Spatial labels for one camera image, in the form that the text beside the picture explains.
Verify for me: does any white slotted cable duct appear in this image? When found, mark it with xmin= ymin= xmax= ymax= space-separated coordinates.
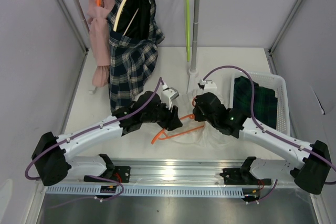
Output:
xmin=47 ymin=184 xmax=245 ymax=198

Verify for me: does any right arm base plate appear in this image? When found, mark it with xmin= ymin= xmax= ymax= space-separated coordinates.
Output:
xmin=219 ymin=168 xmax=272 ymax=186

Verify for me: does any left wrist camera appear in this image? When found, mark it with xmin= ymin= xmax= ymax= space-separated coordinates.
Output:
xmin=161 ymin=84 xmax=179 ymax=110

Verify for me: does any dark green plaid skirt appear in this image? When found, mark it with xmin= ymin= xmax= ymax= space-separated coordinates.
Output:
xmin=233 ymin=76 xmax=278 ymax=129

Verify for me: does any aluminium mounting rail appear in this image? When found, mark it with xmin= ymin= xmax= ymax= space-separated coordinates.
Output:
xmin=60 ymin=158 xmax=322 ymax=188

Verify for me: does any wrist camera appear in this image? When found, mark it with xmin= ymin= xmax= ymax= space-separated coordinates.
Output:
xmin=197 ymin=79 xmax=217 ymax=94
xmin=161 ymin=84 xmax=179 ymax=110

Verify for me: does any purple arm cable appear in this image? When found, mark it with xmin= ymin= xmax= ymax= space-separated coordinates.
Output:
xmin=24 ymin=77 xmax=169 ymax=205
xmin=201 ymin=65 xmax=336 ymax=205

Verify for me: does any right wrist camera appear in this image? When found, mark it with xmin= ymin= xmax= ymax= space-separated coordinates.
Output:
xmin=197 ymin=79 xmax=217 ymax=94

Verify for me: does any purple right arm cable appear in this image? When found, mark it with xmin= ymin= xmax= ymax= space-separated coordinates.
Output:
xmin=201 ymin=65 xmax=336 ymax=205

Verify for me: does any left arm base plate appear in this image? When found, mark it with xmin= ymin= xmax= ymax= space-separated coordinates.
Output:
xmin=83 ymin=166 xmax=131 ymax=183

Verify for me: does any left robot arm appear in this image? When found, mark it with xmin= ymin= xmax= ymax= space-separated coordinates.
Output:
xmin=31 ymin=91 xmax=183 ymax=186

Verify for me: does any cream wooden hanger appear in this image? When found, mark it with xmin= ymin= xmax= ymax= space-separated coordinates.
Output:
xmin=112 ymin=0 xmax=139 ymax=36

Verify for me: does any navy cream plaid skirt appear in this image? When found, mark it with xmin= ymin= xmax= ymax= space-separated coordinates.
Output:
xmin=108 ymin=0 xmax=165 ymax=112

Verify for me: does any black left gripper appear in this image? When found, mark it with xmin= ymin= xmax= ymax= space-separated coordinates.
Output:
xmin=141 ymin=98 xmax=182 ymax=131

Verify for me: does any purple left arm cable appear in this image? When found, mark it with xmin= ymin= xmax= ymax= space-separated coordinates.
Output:
xmin=24 ymin=77 xmax=169 ymax=205

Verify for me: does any pink skirt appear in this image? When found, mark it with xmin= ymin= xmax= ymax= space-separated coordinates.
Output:
xmin=88 ymin=0 xmax=114 ymax=87

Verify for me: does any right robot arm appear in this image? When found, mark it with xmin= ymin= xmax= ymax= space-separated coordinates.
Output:
xmin=193 ymin=92 xmax=332 ymax=195

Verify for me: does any green plastic hanger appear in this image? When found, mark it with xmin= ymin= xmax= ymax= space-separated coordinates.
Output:
xmin=184 ymin=0 xmax=191 ymax=62

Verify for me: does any white plastic basket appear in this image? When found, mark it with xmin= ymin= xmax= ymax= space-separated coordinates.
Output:
xmin=229 ymin=71 xmax=290 ymax=135

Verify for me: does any orange plastic hanger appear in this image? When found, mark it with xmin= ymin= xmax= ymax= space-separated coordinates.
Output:
xmin=151 ymin=112 xmax=205 ymax=145

